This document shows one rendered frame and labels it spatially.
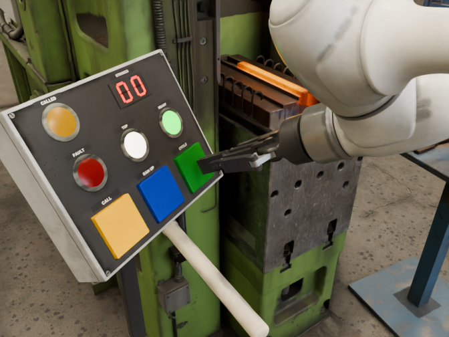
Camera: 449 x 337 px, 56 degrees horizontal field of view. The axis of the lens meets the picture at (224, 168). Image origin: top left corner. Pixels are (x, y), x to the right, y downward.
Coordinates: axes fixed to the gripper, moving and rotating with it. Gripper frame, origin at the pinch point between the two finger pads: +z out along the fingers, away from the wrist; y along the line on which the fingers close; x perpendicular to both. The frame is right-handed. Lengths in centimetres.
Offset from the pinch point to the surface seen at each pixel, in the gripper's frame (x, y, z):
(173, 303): -46, 14, 56
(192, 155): 2.4, 0.3, 4.8
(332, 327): -97, 59, 37
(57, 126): 17.9, -21.1, 5.1
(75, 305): -49, 14, 121
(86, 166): 10.8, -20.3, 5.1
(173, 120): 9.8, 0.4, 5.1
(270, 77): 5, 51, 13
